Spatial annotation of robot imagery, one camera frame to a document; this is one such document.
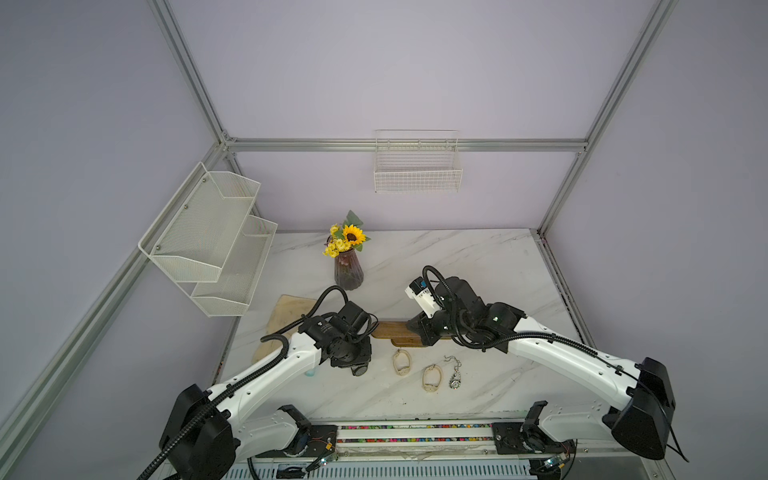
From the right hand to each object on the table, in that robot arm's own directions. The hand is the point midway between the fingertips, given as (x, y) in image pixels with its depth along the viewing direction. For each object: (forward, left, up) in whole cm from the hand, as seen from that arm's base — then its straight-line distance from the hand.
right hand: (411, 328), depth 75 cm
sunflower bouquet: (+28, +17, +6) cm, 33 cm away
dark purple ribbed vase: (+27, +20, -11) cm, 35 cm away
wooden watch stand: (+3, +3, -9) cm, 10 cm away
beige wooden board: (+15, +39, -15) cm, 45 cm away
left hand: (-5, +13, -9) cm, 16 cm away
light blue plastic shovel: (-5, +29, -16) cm, 33 cm away
